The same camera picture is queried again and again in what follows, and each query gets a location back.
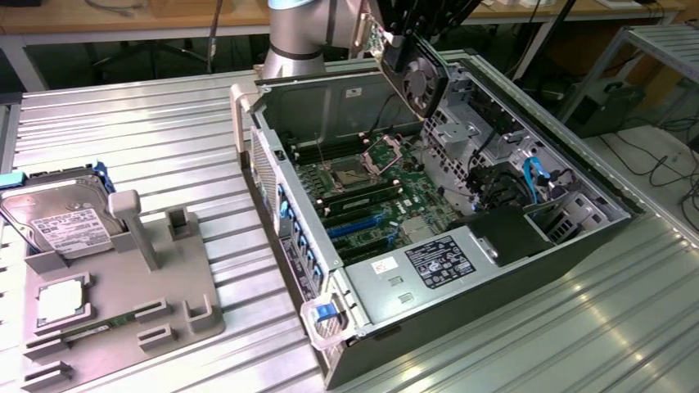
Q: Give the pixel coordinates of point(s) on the thin locking lever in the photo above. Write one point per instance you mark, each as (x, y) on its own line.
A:
(322, 151)

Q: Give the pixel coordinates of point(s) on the silver disk bay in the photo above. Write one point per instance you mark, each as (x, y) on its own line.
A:
(579, 213)

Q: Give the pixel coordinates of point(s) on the black RAM slot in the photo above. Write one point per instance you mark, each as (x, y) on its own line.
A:
(333, 153)
(327, 145)

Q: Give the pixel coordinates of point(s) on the grey parts rack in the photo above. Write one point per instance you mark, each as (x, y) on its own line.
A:
(121, 294)

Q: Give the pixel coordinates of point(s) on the graphics card with fan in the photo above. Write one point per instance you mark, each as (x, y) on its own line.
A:
(421, 88)

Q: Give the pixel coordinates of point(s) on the blue case latch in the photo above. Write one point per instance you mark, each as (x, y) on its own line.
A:
(325, 311)

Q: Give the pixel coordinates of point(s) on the wooden desk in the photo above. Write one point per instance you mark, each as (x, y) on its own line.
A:
(82, 22)

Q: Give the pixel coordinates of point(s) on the blue card retention clip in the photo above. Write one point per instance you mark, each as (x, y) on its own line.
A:
(282, 202)
(315, 274)
(307, 251)
(298, 231)

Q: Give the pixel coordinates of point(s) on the black floor device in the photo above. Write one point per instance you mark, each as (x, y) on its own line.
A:
(606, 110)

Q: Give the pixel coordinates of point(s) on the brown cardboard box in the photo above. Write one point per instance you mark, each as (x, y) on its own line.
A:
(186, 6)

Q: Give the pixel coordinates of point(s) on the open black PC case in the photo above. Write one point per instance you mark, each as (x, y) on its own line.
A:
(546, 278)

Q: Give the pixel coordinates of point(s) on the green RAM stick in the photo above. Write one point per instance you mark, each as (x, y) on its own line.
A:
(100, 326)

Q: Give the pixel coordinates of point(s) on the silver power supply unit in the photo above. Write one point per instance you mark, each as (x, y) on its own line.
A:
(382, 294)

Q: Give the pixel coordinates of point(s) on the silver drive cage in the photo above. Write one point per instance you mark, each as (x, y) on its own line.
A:
(454, 135)

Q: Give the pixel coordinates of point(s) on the blue expansion slot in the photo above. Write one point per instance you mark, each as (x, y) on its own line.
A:
(355, 227)

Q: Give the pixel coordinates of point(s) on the black plastic shroud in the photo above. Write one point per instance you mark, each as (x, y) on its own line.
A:
(507, 237)

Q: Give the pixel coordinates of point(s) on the silver CPU chip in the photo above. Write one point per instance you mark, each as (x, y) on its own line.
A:
(62, 303)

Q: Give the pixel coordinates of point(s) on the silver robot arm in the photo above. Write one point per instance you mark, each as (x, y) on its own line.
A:
(295, 41)

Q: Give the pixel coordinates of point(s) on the metal slat shelf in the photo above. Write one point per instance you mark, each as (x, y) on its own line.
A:
(671, 45)

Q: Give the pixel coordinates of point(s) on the metal socket cover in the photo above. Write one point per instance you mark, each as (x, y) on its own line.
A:
(385, 151)

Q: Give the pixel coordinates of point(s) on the grey aluminium frame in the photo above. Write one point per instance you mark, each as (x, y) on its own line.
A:
(10, 123)

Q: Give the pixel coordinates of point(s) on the silver chipset heat sink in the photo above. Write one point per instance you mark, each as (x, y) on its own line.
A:
(419, 227)

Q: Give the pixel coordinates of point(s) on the hard disk with blue caddy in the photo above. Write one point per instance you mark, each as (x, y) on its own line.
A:
(50, 213)

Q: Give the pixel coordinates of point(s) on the black office chair base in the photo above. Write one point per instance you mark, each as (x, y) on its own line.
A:
(153, 53)

